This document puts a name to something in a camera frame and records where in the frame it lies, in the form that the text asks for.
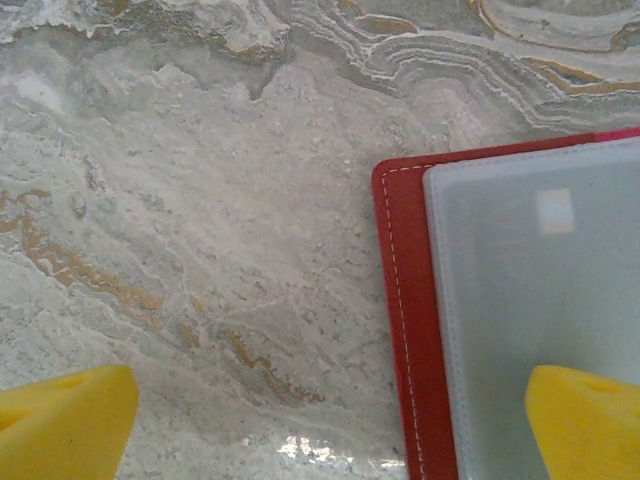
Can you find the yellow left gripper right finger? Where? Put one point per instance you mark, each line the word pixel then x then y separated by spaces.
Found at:
pixel 590 435

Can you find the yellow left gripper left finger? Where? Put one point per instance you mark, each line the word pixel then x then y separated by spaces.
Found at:
pixel 60 430

